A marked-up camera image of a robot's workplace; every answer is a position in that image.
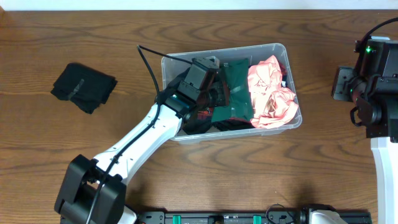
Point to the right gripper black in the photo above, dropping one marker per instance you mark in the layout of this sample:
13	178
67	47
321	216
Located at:
339	83

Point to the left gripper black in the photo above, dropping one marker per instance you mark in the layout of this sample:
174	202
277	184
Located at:
222	94

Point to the red navy plaid shirt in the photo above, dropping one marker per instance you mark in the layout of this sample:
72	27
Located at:
207	113

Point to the dark green cloth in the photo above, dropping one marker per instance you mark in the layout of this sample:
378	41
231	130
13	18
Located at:
240	106

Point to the black garment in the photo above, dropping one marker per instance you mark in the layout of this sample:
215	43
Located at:
203	126

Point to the salmon pink shirt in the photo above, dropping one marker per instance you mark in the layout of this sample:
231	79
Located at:
273	104

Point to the black cloth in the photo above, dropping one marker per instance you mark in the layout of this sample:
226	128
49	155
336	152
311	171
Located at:
84	86

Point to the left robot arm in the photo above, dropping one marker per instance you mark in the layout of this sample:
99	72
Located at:
94	190

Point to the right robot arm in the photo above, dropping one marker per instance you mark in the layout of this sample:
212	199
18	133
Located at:
372	86

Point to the clear plastic storage bin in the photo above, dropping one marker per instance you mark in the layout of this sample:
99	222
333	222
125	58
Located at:
255	54

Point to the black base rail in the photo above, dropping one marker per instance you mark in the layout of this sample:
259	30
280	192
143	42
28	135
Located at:
275	214

